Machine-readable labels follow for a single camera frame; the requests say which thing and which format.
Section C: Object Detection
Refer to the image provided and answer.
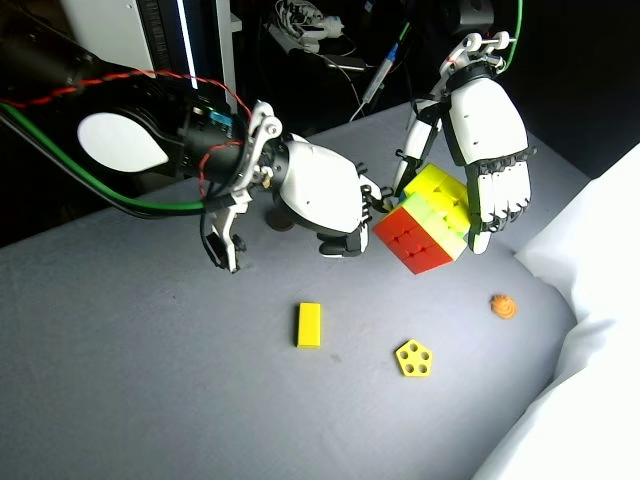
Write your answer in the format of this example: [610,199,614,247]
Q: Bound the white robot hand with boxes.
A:
[391,75,539,256]
[272,133,399,259]

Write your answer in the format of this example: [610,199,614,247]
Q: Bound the multicoloured puzzle cube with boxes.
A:
[372,162,474,276]

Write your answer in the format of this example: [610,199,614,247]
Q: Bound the thick green cable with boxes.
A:
[0,102,209,217]

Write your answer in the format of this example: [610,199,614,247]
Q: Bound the black flat device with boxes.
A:
[319,52,369,74]

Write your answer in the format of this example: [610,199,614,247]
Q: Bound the spare white robot hand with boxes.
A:
[267,0,347,55]

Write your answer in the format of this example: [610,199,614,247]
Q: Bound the yellow rectangular block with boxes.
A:
[294,301,324,350]

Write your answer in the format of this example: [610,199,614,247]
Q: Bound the yellow pentagon block with holes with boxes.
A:
[393,338,434,379]

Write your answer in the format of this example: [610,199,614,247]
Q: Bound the brown sandwich cookie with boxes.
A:
[267,209,296,232]

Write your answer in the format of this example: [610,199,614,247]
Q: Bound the red and black twisted wire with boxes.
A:
[0,69,254,199]

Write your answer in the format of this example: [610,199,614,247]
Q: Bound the green braided cable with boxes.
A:
[497,0,525,76]

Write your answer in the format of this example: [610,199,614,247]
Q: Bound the white fabric sheet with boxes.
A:
[469,142,640,480]

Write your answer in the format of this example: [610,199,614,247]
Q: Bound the white cabinet panel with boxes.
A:
[62,0,156,71]

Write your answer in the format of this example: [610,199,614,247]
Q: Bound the orange swirl toy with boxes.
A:
[488,293,519,320]

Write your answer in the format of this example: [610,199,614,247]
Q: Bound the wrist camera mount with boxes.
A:
[199,197,250,275]

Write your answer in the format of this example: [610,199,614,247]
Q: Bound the grey table cloth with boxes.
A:
[0,102,596,480]

